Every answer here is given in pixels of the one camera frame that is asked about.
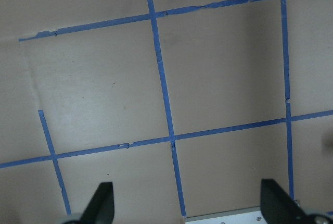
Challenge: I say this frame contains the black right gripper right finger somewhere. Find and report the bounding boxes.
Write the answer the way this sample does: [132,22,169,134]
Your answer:
[260,179,309,224]

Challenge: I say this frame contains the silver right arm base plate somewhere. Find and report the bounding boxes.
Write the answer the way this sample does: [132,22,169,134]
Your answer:
[185,206,267,224]

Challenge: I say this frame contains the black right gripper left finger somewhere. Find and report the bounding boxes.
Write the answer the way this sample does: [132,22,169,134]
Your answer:
[79,182,115,223]

